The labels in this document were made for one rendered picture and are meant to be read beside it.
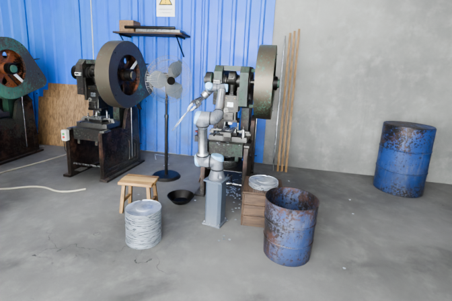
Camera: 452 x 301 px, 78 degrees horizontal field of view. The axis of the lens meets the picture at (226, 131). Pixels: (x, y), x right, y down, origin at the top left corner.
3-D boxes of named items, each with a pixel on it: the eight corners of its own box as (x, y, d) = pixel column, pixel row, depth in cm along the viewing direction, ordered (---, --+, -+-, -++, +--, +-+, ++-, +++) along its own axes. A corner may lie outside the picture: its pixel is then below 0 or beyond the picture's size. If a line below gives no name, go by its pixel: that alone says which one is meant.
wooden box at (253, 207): (280, 229, 263) (284, 195, 256) (240, 225, 267) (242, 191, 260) (278, 209, 302) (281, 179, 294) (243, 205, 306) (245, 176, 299)
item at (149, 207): (165, 213, 226) (165, 212, 226) (126, 219, 214) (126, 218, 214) (157, 198, 252) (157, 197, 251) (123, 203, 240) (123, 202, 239)
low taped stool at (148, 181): (118, 213, 279) (117, 181, 271) (128, 202, 302) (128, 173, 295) (151, 216, 276) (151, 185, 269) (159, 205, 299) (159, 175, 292)
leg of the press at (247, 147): (249, 203, 314) (255, 124, 295) (239, 201, 316) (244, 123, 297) (257, 175, 402) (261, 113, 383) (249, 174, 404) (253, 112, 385)
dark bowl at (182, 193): (189, 209, 294) (189, 203, 292) (162, 205, 299) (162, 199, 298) (197, 197, 322) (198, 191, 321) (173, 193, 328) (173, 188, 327)
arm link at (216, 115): (222, 119, 233) (228, 80, 263) (210, 119, 234) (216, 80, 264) (223, 128, 242) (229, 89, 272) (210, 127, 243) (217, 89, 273)
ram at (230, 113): (235, 120, 318) (236, 94, 312) (222, 119, 321) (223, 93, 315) (237, 118, 335) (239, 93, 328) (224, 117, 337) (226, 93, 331)
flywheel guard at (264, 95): (270, 125, 283) (276, 41, 266) (242, 123, 288) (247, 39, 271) (273, 112, 382) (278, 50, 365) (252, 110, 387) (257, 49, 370)
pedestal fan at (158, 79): (179, 187, 348) (181, 54, 314) (131, 181, 360) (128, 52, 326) (206, 158, 467) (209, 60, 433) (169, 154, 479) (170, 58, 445)
